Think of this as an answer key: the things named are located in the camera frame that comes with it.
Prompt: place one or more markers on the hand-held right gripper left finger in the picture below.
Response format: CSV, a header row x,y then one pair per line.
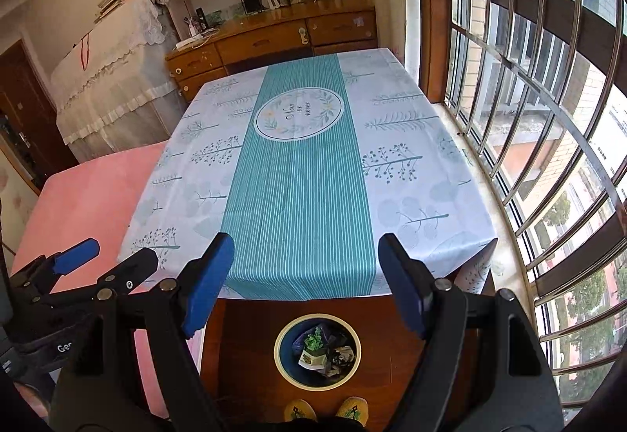
x,y
210,285

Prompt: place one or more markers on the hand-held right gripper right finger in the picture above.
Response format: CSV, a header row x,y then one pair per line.
x,y
404,285

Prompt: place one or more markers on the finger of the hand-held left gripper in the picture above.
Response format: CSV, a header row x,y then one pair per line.
x,y
76,255
130,272

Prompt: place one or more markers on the camouflage wrapper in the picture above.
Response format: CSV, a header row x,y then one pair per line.
x,y
343,363

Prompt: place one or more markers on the green paper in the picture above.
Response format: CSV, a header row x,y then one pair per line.
x,y
314,339

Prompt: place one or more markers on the purple plastic bag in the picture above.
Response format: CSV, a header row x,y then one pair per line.
x,y
298,343

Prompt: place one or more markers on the cream and green carton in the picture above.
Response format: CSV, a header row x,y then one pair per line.
x,y
313,358

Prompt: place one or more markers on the round blue trash bin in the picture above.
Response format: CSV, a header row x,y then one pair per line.
x,y
294,375

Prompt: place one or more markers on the pink blanket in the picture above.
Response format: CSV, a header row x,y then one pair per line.
x,y
88,197

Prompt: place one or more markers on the yellow embroidered slipper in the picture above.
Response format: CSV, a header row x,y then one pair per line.
x,y
351,410
300,411

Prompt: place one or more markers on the brown wooden door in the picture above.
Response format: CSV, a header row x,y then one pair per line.
x,y
29,108

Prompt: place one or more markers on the white lace cover cloth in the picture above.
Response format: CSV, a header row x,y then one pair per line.
x,y
112,79

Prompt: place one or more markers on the white power strip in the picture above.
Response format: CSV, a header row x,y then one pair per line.
x,y
188,42

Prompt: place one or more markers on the wooden desk with drawers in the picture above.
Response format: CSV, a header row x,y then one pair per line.
x,y
264,37

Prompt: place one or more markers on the green white drawer lock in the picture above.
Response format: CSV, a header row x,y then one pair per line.
x,y
303,35

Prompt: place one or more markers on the wooden window frame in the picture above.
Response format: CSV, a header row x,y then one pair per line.
x,y
431,10

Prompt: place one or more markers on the black picture frame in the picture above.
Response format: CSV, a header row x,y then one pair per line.
x,y
251,3

